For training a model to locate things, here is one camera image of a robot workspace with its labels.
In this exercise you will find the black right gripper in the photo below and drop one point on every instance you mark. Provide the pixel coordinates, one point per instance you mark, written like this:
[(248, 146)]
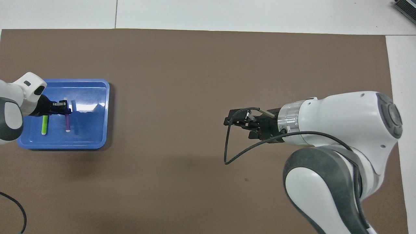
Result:
[(266, 125)]

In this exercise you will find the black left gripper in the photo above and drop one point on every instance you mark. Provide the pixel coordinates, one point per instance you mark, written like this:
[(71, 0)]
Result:
[(47, 107)]

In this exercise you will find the purple pen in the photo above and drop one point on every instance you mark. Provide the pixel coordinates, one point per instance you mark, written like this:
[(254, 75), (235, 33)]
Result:
[(68, 123)]

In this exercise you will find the green pen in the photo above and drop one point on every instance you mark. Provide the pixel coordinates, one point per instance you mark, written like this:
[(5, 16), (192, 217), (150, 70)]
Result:
[(44, 126)]

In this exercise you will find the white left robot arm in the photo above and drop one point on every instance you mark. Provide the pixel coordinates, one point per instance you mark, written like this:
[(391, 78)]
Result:
[(13, 94)]

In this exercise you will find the blue plastic tray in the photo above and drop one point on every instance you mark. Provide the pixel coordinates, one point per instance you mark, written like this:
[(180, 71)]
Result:
[(91, 130)]

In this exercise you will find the brown table mat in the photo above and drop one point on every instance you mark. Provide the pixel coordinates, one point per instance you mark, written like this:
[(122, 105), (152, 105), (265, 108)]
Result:
[(162, 81)]

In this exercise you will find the grey ribbed device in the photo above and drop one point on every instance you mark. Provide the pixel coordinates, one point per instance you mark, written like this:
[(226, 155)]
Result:
[(406, 8)]

